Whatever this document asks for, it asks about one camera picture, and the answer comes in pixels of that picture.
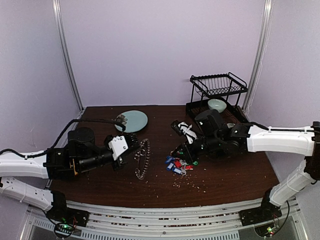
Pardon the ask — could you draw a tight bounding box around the silver chain of keyrings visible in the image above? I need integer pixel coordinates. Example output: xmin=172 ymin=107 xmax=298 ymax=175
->
xmin=134 ymin=138 xmax=152 ymax=180

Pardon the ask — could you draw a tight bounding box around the pile of tagged keys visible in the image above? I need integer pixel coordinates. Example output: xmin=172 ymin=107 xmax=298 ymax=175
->
xmin=165 ymin=155 xmax=199 ymax=176

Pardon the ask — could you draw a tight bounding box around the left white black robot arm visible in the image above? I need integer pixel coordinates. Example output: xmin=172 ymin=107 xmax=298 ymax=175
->
xmin=0 ymin=127 xmax=140 ymax=222

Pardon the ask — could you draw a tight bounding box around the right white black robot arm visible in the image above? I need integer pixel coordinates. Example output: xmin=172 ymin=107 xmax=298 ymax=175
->
xmin=170 ymin=110 xmax=320 ymax=221

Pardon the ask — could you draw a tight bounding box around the teal flower plate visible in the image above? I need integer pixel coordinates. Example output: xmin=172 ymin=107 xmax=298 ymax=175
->
xmin=115 ymin=110 xmax=148 ymax=133

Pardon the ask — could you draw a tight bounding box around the light green bowl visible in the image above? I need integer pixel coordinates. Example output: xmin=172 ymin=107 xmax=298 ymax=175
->
xmin=207 ymin=99 xmax=227 ymax=113

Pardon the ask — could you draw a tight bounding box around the left green led board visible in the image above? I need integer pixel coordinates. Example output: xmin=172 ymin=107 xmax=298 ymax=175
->
xmin=53 ymin=222 xmax=75 ymax=236

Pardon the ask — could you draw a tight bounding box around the green led board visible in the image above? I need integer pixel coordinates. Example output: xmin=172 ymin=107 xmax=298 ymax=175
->
xmin=53 ymin=222 xmax=75 ymax=236
xmin=254 ymin=223 xmax=279 ymax=238

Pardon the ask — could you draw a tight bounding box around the right green led board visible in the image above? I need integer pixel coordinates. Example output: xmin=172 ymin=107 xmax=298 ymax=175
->
xmin=254 ymin=223 xmax=279 ymax=238

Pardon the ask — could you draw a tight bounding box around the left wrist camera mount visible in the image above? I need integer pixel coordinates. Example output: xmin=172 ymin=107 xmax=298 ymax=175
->
xmin=108 ymin=135 xmax=129 ymax=161

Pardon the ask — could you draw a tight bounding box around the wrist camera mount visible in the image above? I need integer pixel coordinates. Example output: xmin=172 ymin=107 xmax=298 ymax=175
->
xmin=108 ymin=135 xmax=129 ymax=161
xmin=177 ymin=121 xmax=198 ymax=145

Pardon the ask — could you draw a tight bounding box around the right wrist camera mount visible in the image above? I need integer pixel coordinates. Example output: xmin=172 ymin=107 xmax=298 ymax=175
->
xmin=177 ymin=121 xmax=198 ymax=145

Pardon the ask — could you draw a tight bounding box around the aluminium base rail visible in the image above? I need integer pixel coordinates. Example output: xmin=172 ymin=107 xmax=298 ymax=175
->
xmin=19 ymin=197 xmax=308 ymax=240

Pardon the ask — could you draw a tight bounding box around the right black cable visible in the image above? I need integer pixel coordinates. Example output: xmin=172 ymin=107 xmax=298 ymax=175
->
xmin=249 ymin=121 xmax=316 ymax=132

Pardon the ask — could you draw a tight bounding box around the black wire dish rack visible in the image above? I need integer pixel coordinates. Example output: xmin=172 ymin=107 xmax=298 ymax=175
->
xmin=185 ymin=72 xmax=250 ymax=123

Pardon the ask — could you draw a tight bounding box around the right aluminium frame post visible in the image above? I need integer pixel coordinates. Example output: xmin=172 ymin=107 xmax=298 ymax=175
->
xmin=242 ymin=0 xmax=274 ymax=114

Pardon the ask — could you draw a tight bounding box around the aluminium frame post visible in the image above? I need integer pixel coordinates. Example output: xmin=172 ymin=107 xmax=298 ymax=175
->
xmin=52 ymin=0 xmax=84 ymax=112
xmin=242 ymin=0 xmax=274 ymax=114

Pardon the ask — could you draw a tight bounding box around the left aluminium frame post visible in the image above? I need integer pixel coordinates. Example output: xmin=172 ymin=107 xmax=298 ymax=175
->
xmin=52 ymin=0 xmax=84 ymax=112

